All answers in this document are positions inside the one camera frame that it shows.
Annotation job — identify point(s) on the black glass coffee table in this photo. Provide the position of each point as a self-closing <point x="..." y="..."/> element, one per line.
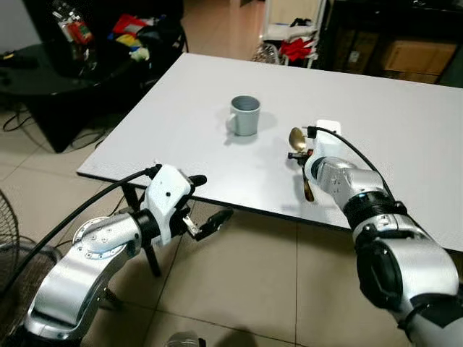
<point x="43" y="79"/>

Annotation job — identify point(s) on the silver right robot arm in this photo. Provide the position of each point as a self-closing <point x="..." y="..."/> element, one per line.
<point x="405" y="267"/>

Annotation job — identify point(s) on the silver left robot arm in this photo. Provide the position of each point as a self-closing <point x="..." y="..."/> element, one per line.
<point x="79" y="267"/>

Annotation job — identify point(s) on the black cabinet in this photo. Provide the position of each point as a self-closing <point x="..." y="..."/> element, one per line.
<point x="362" y="29"/>

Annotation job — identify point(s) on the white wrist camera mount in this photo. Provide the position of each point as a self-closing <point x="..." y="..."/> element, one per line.
<point x="325" y="142"/>
<point x="168" y="194"/>

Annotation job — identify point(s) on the pale green plush toy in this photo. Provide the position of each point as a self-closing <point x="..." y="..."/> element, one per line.
<point x="141" y="53"/>

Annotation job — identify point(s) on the white rack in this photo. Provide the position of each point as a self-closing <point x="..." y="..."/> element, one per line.
<point x="289" y="14"/>

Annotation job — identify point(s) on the grey robot foot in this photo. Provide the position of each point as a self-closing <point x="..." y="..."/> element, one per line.
<point x="182" y="339"/>

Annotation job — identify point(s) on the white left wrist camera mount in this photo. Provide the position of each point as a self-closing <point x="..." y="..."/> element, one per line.
<point x="168" y="194"/>

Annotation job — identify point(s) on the grey enamel mug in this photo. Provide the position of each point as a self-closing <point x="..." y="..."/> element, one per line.
<point x="244" y="118"/>

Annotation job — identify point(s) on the gold metal spoon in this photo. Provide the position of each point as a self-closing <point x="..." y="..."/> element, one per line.
<point x="296" y="137"/>

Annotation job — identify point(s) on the red cloth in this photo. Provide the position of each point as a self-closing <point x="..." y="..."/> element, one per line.
<point x="296" y="49"/>

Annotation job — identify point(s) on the dark bottle with red label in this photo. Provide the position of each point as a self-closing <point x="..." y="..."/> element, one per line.
<point x="74" y="29"/>

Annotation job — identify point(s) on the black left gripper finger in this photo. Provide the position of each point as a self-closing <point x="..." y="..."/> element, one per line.
<point x="217" y="220"/>
<point x="295" y="155"/>
<point x="197" y="180"/>

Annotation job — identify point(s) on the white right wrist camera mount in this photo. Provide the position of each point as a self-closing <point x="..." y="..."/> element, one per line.
<point x="325" y="142"/>

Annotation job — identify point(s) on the brown cardboard box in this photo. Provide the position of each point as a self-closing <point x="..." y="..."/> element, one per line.
<point x="419" y="56"/>

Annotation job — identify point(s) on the black sofa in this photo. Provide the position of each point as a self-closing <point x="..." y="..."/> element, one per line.
<point x="163" y="36"/>

